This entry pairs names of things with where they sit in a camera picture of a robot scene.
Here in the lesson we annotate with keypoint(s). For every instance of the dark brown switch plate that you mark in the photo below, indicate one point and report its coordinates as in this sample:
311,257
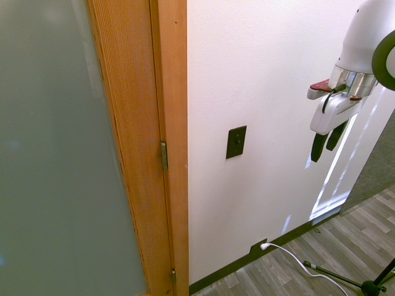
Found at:
231,148

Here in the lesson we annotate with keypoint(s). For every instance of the dark light switch toggle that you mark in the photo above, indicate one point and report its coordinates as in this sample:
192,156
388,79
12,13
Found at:
238,143

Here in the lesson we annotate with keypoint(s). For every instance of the wooden door frame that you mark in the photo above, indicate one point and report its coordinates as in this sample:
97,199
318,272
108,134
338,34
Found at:
176,123

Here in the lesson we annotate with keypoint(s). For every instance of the black baseboard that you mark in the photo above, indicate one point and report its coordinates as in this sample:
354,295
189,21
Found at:
234,265

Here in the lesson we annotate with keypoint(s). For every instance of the large metal door hinge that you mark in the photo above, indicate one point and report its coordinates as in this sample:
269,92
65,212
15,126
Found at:
164,157

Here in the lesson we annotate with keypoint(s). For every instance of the dark wall outlet plate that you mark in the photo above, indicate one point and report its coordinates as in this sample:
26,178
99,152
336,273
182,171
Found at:
255,246

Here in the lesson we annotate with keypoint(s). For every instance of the grey wrist camera red mount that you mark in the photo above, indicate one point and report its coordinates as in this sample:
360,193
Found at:
318,89

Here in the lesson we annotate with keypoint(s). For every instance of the small metal door hinge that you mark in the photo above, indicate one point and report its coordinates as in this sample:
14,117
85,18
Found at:
173,276

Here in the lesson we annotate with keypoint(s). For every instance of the white power plug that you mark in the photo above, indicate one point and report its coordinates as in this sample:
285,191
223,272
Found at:
264,246

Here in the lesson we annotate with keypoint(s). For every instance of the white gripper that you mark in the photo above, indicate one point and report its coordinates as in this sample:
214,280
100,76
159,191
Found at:
327,117

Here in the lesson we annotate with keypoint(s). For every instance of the black tripod stand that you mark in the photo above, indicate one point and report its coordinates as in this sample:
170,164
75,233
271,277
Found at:
367,285

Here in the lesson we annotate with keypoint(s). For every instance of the wooden door frosted glass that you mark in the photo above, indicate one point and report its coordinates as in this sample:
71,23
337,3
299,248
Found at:
61,154

